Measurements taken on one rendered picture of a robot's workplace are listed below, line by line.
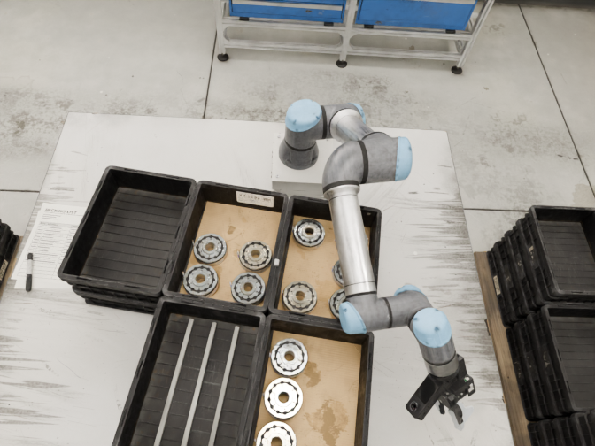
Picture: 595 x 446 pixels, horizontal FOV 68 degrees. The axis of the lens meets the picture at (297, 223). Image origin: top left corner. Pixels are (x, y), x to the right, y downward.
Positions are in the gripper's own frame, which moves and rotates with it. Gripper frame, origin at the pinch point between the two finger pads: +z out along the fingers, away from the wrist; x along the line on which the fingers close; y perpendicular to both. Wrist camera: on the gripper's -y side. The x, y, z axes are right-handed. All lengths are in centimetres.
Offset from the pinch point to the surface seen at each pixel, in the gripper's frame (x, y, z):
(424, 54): 188, 171, -24
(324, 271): 48, 0, -25
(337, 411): 18.4, -21.3, -5.1
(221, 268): 61, -27, -37
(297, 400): 22.8, -29.1, -12.8
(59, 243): 102, -68, -55
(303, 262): 53, -4, -28
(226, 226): 71, -18, -44
